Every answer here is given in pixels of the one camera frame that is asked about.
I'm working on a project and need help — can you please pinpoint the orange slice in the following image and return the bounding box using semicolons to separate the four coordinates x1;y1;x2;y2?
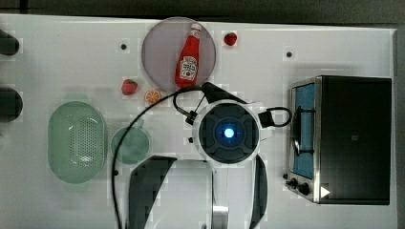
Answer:
144;90;161;105

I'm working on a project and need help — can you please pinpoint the black cylinder holder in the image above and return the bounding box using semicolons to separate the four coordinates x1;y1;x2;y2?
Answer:
0;31;20;56

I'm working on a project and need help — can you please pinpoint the green perforated colander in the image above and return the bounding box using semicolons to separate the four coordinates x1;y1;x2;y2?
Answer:
48;101;107;184

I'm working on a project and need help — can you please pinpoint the red strawberry near plate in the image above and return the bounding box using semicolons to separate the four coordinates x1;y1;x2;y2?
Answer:
121;79;138;95

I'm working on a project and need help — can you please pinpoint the red ketchup bottle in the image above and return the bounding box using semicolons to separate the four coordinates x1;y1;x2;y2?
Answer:
175;23;202;88

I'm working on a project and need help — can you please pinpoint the red strawberry far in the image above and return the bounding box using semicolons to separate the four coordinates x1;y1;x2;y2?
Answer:
224;32;238;46

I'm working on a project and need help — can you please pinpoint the black toaster oven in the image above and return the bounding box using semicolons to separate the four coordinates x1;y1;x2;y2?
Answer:
284;75;393;205

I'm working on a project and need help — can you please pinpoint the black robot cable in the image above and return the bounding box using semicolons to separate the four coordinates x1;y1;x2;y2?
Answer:
111;81;293;229

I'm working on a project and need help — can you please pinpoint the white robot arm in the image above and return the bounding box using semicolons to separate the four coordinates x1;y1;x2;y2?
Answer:
125;100;267;229

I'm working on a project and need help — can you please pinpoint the green mug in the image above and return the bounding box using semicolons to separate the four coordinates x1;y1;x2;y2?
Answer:
110;119;151;164

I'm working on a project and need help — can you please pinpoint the black round container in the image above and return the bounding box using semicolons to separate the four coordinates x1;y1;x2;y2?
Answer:
0;87;23;123

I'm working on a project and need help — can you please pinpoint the grey round plate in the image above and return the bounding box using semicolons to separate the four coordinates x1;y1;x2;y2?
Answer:
141;17;216;92

